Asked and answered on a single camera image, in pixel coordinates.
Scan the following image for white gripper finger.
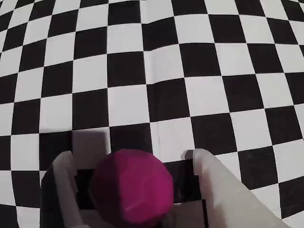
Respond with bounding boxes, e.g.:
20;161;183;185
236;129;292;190
192;148;293;228
52;151;84;228

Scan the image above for pink faceted ball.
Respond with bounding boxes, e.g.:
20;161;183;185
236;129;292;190
91;149;175;228

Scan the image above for black white checkered mat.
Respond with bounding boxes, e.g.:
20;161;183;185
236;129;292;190
0;0;304;228

